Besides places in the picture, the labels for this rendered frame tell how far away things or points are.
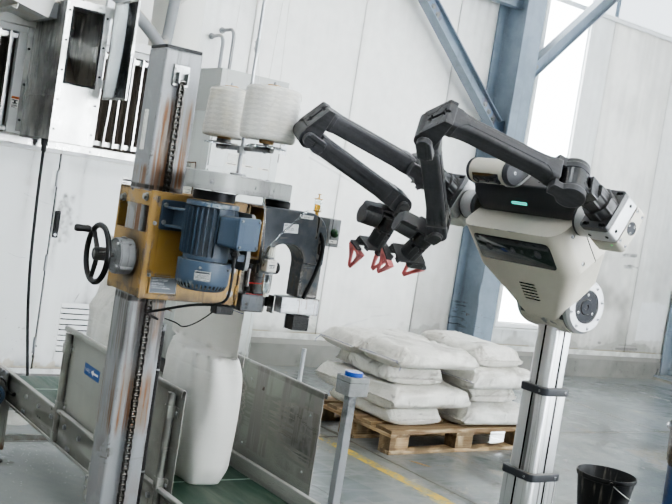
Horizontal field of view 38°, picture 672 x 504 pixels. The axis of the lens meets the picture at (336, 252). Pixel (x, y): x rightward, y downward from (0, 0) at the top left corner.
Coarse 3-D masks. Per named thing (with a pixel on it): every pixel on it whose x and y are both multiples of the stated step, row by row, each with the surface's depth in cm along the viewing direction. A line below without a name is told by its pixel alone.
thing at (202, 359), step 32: (192, 320) 348; (224, 320) 330; (192, 352) 335; (224, 352) 328; (192, 384) 328; (224, 384) 326; (192, 416) 327; (224, 416) 326; (192, 448) 325; (224, 448) 328; (192, 480) 327
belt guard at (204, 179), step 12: (192, 168) 270; (192, 180) 270; (204, 180) 268; (216, 180) 268; (228, 180) 268; (240, 180) 271; (252, 180) 278; (264, 180) 287; (228, 192) 269; (240, 192) 272; (252, 192) 280; (264, 192) 289; (276, 192) 299; (288, 192) 309
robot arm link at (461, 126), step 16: (432, 112) 242; (448, 112) 237; (464, 112) 239; (432, 128) 238; (448, 128) 237; (464, 128) 237; (480, 128) 239; (480, 144) 240; (496, 144) 239; (512, 144) 240; (512, 160) 242; (528, 160) 240; (544, 160) 242; (560, 160) 244; (576, 160) 245; (544, 176) 243; (560, 176) 241; (560, 192) 242; (576, 192) 240
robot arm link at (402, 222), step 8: (400, 216) 277; (408, 216) 276; (416, 216) 277; (392, 224) 280; (400, 224) 276; (408, 224) 275; (416, 224) 275; (424, 224) 277; (400, 232) 278; (408, 232) 277; (424, 232) 276; (432, 232) 272; (432, 240) 273; (440, 240) 272
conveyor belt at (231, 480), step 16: (32, 384) 433; (48, 384) 438; (176, 480) 329; (224, 480) 338; (240, 480) 341; (176, 496) 313; (192, 496) 315; (208, 496) 318; (224, 496) 321; (240, 496) 323; (256, 496) 326; (272, 496) 328
